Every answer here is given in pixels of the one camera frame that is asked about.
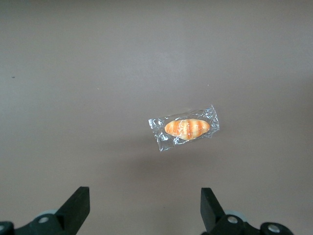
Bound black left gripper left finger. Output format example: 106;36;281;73
14;187;90;235

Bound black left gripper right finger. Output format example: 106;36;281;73
200;187;261;235

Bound plastic-wrapped bread roll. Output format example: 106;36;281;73
148;104;220;153

